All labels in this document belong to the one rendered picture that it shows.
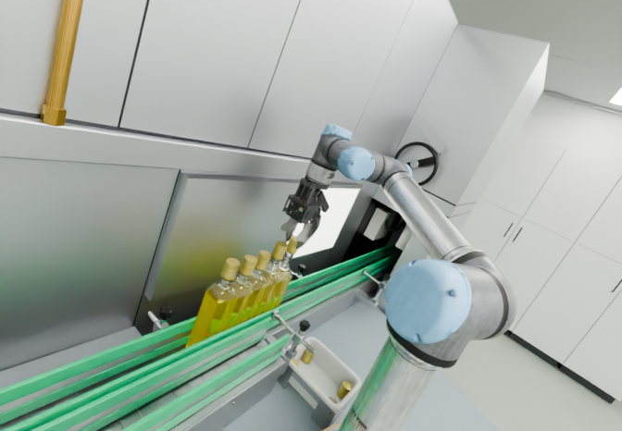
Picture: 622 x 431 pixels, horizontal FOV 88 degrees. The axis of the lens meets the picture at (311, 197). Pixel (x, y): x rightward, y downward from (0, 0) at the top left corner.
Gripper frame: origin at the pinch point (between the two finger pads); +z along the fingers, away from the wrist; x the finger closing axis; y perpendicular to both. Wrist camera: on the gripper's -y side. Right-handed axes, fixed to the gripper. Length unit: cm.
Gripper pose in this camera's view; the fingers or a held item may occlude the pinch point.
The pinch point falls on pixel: (294, 240)
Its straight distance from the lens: 97.0
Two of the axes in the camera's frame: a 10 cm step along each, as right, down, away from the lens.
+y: -5.5, 0.2, -8.4
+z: -3.8, 8.8, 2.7
